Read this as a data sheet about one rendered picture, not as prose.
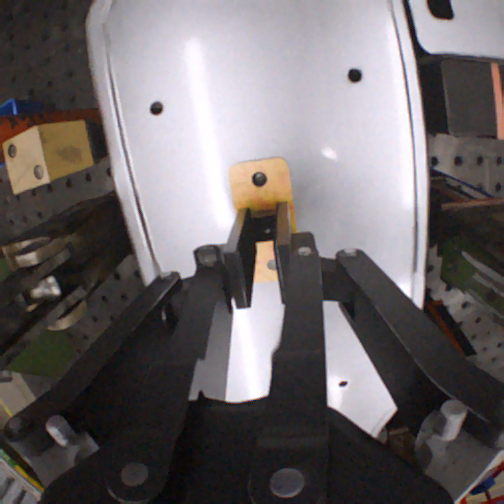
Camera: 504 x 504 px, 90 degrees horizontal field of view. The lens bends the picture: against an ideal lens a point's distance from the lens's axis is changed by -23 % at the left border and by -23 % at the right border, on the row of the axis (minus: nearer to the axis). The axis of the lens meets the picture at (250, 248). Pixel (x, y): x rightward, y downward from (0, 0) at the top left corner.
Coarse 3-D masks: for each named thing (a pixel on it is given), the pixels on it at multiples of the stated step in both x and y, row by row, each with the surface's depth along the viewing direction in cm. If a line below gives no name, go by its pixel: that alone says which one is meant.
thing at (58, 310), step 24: (48, 264) 17; (0, 288) 14; (24, 288) 15; (72, 288) 19; (0, 312) 14; (24, 312) 16; (48, 312) 17; (0, 336) 14; (24, 336) 15; (0, 360) 13
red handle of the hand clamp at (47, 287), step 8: (56, 272) 18; (40, 280) 17; (48, 280) 17; (56, 280) 18; (32, 288) 17; (40, 288) 17; (48, 288) 17; (56, 288) 18; (24, 296) 17; (32, 296) 17; (40, 296) 17; (48, 296) 18; (56, 296) 18; (32, 304) 17
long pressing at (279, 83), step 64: (128, 0) 16; (192, 0) 16; (256, 0) 16; (320, 0) 16; (384, 0) 15; (128, 64) 18; (192, 64) 18; (256, 64) 18; (320, 64) 18; (384, 64) 17; (128, 128) 20; (192, 128) 20; (256, 128) 20; (320, 128) 19; (384, 128) 19; (128, 192) 21; (192, 192) 22; (320, 192) 21; (384, 192) 20; (192, 256) 23; (384, 256) 22; (256, 320) 25; (256, 384) 28
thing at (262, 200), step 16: (256, 160) 20; (272, 160) 20; (240, 176) 20; (272, 176) 20; (288, 176) 20; (240, 192) 20; (256, 192) 20; (272, 192) 20; (288, 192) 20; (240, 208) 21; (256, 208) 21; (272, 208) 21; (256, 224) 20; (272, 224) 20; (256, 240) 21; (272, 240) 21; (272, 256) 22; (256, 272) 23; (272, 272) 23
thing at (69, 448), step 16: (64, 432) 6; (80, 432) 7; (48, 448) 6; (64, 448) 6; (80, 448) 6; (96, 448) 7; (32, 464) 6; (48, 464) 6; (64, 464) 6; (48, 480) 5
